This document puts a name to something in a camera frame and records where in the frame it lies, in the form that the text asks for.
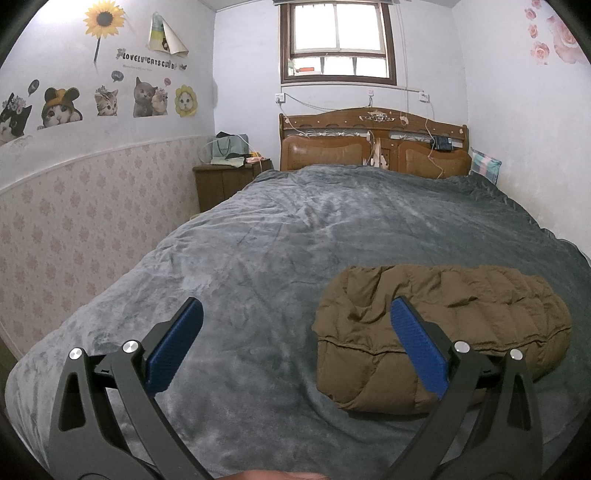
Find hat wearing cat sticker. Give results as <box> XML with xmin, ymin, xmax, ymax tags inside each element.
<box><xmin>37</xmin><ymin>87</ymin><xmax>85</xmax><ymax>130</ymax></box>

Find wooden headboard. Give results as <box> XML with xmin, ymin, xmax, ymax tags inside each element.
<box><xmin>278</xmin><ymin>107</ymin><xmax>472</xmax><ymax>180</ymax></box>

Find wooden nightstand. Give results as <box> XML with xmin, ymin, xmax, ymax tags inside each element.
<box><xmin>193</xmin><ymin>159</ymin><xmax>273</xmax><ymax>213</ymax></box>

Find sunflower wall sticker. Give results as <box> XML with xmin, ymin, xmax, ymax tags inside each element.
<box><xmin>83</xmin><ymin>0</ymin><xmax>127</xmax><ymax>63</ymax></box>

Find lettering wall sticker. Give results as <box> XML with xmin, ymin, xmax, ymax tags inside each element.
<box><xmin>115</xmin><ymin>47</ymin><xmax>189</xmax><ymax>72</ymax></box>

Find pink rose wall stickers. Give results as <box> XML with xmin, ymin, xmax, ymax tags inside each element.
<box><xmin>524</xmin><ymin>0</ymin><xmax>581</xmax><ymax>65</ymax></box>

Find flower framed cat sticker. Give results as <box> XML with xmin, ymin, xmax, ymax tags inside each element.
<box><xmin>174</xmin><ymin>84</ymin><xmax>198</xmax><ymax>116</ymax></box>

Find grey cats wall sticker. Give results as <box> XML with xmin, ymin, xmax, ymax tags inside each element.
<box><xmin>133</xmin><ymin>76</ymin><xmax>171</xmax><ymax>118</ymax></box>

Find brown framed window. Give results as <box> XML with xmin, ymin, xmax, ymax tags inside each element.
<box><xmin>279</xmin><ymin>0</ymin><xmax>398</xmax><ymax>86</ymax></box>

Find tabby kitten wall sticker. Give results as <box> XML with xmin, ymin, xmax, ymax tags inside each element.
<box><xmin>94</xmin><ymin>88</ymin><xmax>120</xmax><ymax>117</ymax></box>

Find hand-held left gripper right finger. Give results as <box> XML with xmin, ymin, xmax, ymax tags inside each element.
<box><xmin>390</xmin><ymin>296</ymin><xmax>543</xmax><ymax>480</ymax></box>

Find black white cat sticker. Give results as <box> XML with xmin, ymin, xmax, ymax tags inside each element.
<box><xmin>0</xmin><ymin>92</ymin><xmax>33</xmax><ymax>146</ymax></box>

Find curled paper poster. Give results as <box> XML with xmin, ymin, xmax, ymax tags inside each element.
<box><xmin>148</xmin><ymin>13</ymin><xmax>190</xmax><ymax>58</ymax></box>

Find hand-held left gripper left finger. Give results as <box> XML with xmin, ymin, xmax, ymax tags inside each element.
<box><xmin>48</xmin><ymin>296</ymin><xmax>205</xmax><ymax>480</ymax></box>

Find checked pillow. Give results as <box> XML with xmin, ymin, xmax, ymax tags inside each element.
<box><xmin>468</xmin><ymin>148</ymin><xmax>502</xmax><ymax>185</ymax></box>

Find brown puffer jacket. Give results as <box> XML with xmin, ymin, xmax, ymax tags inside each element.
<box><xmin>311</xmin><ymin>263</ymin><xmax>573</xmax><ymax>414</ymax></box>

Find grey fleece blanket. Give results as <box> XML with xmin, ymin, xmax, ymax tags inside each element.
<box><xmin>4</xmin><ymin>164</ymin><xmax>591</xmax><ymax>480</ymax></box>

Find green bag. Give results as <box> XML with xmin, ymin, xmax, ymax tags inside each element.
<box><xmin>211</xmin><ymin>133</ymin><xmax>250</xmax><ymax>160</ymax></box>

